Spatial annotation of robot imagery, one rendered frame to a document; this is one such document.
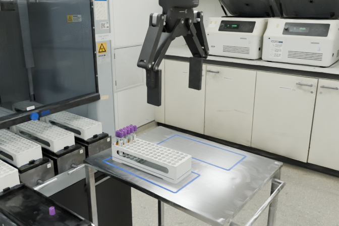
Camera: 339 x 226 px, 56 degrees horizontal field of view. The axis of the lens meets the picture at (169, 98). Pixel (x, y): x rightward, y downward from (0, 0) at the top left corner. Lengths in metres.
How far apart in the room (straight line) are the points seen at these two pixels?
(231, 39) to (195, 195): 2.16
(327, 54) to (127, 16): 1.79
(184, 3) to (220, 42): 2.50
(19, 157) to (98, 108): 0.44
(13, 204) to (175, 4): 0.80
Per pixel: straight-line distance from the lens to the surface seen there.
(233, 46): 3.01
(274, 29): 2.90
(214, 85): 3.17
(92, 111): 1.58
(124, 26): 3.19
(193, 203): 1.00
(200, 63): 0.69
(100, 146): 1.47
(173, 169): 1.07
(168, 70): 3.44
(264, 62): 2.89
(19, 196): 1.16
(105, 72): 1.53
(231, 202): 1.02
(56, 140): 1.36
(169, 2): 0.59
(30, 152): 1.32
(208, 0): 3.85
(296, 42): 2.82
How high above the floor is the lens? 1.38
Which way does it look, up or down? 16 degrees down
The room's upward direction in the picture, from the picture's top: straight up
